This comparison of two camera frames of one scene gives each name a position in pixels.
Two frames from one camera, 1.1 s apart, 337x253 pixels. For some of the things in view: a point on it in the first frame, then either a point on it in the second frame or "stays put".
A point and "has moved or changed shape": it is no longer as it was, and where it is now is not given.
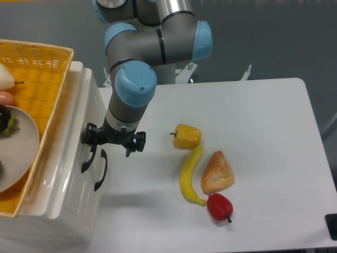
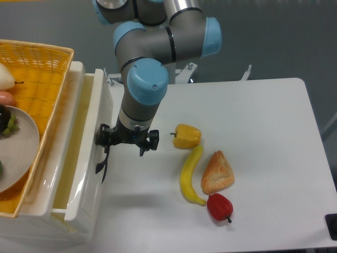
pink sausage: [6, 98] stays put
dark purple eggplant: [5, 116] stays put
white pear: [7, 81] stays put
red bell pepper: [219, 206] stays put
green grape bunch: [11, 125] stays put
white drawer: [79, 177] has moved or changed shape
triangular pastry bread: [218, 174] stays put
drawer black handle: [103, 155] → [101, 165]
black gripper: [92, 135] → [121, 135]
